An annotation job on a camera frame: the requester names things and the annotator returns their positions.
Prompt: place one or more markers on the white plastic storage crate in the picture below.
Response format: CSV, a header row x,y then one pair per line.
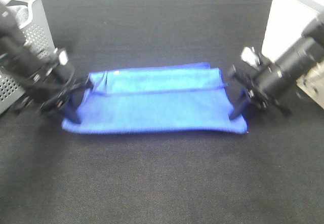
x,y
286,20

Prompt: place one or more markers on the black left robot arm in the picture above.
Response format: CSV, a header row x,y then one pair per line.
x,y
49,82

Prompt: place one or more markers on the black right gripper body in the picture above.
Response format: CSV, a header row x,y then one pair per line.
x,y
269,81

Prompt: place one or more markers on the blue microfiber towel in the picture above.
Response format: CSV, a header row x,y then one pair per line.
x,y
155,99

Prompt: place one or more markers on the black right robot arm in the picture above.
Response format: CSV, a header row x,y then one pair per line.
x,y
307,49

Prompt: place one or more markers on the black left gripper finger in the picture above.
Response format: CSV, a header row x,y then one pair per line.
x,y
70,110
82,84

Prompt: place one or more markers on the grey perforated laundry basket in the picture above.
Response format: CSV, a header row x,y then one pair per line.
x,y
35,35

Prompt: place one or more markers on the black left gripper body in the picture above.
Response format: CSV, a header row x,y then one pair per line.
x,y
47,81

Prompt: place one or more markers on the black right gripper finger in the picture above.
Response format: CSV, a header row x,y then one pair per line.
x,y
240,105

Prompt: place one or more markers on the black table cover mat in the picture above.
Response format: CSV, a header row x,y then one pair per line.
x,y
271,174

